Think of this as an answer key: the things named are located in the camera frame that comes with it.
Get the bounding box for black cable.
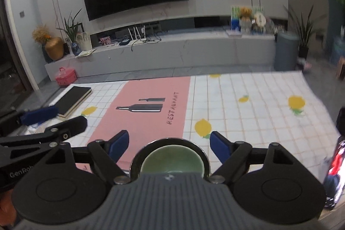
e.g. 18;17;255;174
131;30;162;52

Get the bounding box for brown teddy bear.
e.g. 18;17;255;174
240;7;252;21

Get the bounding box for blue steel bowl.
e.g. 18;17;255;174
130;138;211;182

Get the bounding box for black notebook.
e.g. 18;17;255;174
49;86;92;118

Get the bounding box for tall potted plant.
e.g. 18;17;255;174
283;5;326;58

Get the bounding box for green and blue painting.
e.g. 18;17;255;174
230;5;264;31

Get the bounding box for small beige heater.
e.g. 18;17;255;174
336;56;345;79

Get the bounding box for pink slippers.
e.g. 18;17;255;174
296;57;312;70

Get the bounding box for blue water bottle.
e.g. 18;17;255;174
330;38;345;66

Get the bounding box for blue glass vase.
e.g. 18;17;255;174
71;41;82;56

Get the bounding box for white drawing card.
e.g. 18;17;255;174
75;22;92;50

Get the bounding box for green ceramic bowl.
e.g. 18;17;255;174
140;146;204;175

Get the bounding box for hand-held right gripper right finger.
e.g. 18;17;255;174
209;131;302;184

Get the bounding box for pink plastic basket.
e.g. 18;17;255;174
55;67;76;87

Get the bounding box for green long-leaf plant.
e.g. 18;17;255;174
56;9;83;43

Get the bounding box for pink printed placemat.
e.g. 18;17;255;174
75;76;191;172

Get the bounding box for dried yellow flowers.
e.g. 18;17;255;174
32;25;52;44

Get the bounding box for gold vase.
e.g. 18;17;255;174
44;36;64;61

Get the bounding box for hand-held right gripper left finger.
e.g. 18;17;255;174
35;130;132;185

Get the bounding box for loose papers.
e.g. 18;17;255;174
75;49;96;58

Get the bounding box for grey stone television bench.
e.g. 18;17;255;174
44;30;277;82

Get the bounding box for black bin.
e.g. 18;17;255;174
336;109;345;136

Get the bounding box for grey trash bin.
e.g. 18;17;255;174
274;32;300;71

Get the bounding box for white router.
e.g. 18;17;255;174
128;26;147;43

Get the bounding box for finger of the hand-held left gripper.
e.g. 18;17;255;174
0;106;59;137
0;116;88;155

